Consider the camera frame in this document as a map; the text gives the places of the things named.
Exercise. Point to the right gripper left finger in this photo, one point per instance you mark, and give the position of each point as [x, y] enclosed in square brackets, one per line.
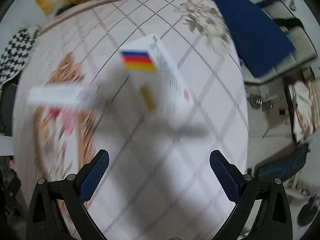
[45, 219]

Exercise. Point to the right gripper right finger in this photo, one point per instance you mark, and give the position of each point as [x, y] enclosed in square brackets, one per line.
[273, 220]

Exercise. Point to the dumbbell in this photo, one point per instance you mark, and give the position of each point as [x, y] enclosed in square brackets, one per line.
[258, 102]

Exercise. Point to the long pink white box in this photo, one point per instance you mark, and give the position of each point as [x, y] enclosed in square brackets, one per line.
[71, 96]

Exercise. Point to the checkered black white cloth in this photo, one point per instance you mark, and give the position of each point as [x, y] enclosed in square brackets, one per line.
[15, 55]

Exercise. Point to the white box with flag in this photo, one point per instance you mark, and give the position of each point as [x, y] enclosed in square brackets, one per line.
[161, 89]

